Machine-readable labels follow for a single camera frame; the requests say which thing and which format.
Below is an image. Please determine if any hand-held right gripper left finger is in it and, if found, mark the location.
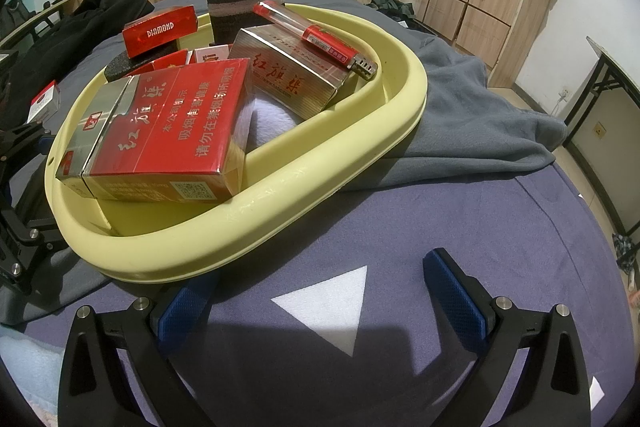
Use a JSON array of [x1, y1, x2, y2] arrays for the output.
[[57, 278, 217, 427]]

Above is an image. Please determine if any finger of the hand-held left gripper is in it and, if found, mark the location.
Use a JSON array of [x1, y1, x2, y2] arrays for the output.
[[0, 123, 55, 168], [0, 207, 68, 295]]

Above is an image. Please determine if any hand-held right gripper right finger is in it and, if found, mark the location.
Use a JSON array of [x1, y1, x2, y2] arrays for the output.
[[423, 248, 594, 427]]

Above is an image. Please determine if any red and white cigarette pack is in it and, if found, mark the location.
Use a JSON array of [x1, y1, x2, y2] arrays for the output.
[[192, 43, 232, 64], [27, 79, 62, 122]]

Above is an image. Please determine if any red and silver cigarette carton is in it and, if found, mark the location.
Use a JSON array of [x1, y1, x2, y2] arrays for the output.
[[55, 58, 256, 202]]

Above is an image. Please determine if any glossy red cigarette box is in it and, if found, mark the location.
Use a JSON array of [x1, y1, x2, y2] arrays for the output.
[[122, 5, 199, 58]]

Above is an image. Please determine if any pale yellow plastic tray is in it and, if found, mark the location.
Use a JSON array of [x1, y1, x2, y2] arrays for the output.
[[44, 4, 428, 283]]

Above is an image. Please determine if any white fluffy pompom keychain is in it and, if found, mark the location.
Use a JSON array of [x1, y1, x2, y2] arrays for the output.
[[250, 99, 301, 152]]

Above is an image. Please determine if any red lighter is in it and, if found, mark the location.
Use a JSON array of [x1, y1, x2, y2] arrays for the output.
[[252, 1, 379, 81]]

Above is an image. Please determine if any pale blue blanket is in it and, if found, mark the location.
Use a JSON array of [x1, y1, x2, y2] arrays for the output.
[[0, 324, 68, 427]]

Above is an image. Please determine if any black garment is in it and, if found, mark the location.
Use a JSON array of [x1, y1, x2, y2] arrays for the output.
[[22, 0, 156, 72]]

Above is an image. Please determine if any plaid cloth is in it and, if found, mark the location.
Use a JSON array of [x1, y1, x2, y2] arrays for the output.
[[612, 232, 640, 273]]

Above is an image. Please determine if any grey garment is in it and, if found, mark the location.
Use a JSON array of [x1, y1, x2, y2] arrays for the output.
[[340, 24, 568, 192]]

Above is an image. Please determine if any black folding table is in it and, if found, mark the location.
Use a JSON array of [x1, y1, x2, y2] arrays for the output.
[[565, 36, 640, 238]]

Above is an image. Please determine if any open black suitcase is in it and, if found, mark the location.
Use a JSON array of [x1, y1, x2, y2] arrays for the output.
[[345, 0, 433, 35]]

